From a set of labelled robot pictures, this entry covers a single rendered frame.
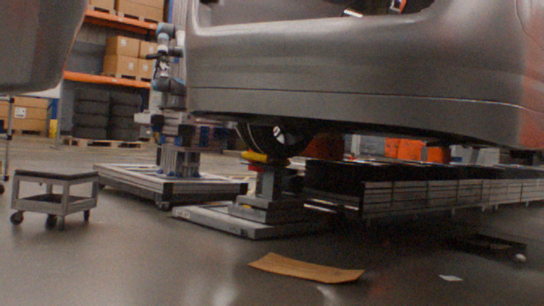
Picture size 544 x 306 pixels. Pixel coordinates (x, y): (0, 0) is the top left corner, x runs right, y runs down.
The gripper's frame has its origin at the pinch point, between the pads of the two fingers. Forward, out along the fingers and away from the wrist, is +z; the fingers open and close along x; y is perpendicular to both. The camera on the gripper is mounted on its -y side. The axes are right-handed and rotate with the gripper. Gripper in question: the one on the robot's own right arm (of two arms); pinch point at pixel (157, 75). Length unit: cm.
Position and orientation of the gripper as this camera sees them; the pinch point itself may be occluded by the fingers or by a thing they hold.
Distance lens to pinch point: 398.9
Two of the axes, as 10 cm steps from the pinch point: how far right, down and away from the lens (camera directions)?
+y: 7.8, 2.6, 5.6
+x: -6.2, 3.7, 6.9
